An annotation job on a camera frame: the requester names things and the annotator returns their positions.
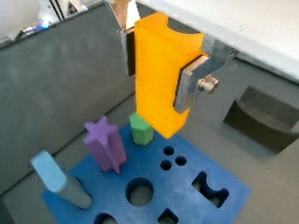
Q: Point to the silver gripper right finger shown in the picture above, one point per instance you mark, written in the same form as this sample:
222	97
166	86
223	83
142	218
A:
195	78

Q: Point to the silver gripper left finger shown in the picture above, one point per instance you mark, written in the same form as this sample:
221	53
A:
126	13

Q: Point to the blue shape sorter board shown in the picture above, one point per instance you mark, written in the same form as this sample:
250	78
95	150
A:
170	184

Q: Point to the green hexagon block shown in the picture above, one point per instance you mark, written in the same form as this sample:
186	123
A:
142	130

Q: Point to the purple star block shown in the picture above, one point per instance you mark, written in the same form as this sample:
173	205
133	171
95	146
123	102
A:
105	144

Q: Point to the light blue oval block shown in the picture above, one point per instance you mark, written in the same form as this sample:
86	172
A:
59	181

